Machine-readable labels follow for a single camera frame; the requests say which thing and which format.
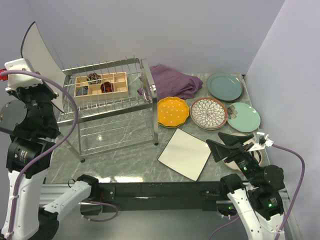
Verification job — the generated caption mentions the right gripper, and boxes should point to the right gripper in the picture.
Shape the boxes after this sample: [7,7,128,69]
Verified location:
[205,130,261,185]

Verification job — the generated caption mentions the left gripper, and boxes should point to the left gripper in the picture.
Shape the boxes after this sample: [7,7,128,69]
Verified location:
[5,70,59,134]

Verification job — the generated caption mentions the mint green flower plate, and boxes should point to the mint green flower plate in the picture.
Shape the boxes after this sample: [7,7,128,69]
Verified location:
[227,102,261,133]

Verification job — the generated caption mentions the white round plate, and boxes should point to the white round plate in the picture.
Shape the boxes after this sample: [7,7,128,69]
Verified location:
[222,133,263,172]

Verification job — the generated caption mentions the white ribbed brown bowl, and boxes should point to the white ribbed brown bowl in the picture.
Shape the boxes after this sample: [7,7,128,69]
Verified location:
[190,97,228,122]

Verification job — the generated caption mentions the large square plate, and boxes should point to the large square plate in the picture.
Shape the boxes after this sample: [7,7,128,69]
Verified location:
[19,21,70,115]
[158,129,211,181]

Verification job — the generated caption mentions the dark green round plate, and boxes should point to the dark green round plate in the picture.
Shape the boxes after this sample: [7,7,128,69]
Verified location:
[206,73,244,102]

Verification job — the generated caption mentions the orange dotted plate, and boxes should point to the orange dotted plate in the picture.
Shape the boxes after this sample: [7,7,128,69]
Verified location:
[157,96,190,126]

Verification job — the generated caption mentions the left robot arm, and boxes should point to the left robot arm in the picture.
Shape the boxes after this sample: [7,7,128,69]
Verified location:
[0,83,101,240]

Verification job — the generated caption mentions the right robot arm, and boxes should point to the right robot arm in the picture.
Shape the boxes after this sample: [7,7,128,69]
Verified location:
[206,132,285,240]

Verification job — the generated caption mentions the steel dish rack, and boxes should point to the steel dish rack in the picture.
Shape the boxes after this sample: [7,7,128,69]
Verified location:
[63,57,159,162]

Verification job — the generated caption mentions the wooden cutlery box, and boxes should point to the wooden cutlery box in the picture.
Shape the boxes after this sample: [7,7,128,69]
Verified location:
[74,72,129,104]

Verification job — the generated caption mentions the purple cloth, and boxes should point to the purple cloth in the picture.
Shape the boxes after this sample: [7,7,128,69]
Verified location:
[150,64,203,100]

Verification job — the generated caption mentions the black base beam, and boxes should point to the black base beam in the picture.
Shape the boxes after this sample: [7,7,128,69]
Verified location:
[88,181,231,211]

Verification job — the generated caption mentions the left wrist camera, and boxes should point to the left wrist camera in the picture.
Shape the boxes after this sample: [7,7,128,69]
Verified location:
[4,57,44,91]

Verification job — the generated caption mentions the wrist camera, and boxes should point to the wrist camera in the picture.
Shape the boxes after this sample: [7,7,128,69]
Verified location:
[4,57,44,91]
[247,130,274,152]

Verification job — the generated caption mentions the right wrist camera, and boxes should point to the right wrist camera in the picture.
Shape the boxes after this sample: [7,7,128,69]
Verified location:
[247,130,274,152]

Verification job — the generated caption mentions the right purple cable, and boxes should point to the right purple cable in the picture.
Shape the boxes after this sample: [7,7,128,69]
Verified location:
[208,143,306,240]

